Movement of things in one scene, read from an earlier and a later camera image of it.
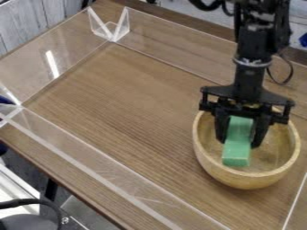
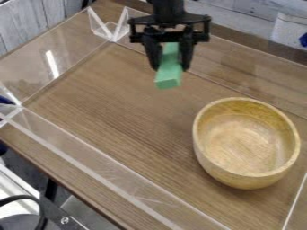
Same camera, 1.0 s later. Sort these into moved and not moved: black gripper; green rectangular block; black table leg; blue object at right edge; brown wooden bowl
Moved: green rectangular block; black gripper
Not moved: brown wooden bowl; blue object at right edge; black table leg
